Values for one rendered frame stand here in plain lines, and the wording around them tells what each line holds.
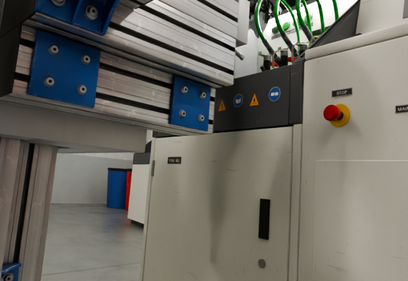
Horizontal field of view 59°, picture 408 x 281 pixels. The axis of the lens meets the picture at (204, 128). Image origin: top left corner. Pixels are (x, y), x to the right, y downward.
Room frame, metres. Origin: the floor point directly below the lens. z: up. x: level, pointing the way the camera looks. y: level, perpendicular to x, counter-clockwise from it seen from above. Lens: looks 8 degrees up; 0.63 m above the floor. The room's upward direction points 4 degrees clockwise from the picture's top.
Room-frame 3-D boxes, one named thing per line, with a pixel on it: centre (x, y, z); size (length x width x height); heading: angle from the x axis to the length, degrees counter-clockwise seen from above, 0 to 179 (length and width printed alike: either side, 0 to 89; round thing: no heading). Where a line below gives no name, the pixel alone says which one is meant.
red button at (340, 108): (0.77, -0.28, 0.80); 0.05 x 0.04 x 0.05; 39
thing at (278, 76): (1.15, -0.03, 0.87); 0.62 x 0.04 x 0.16; 39
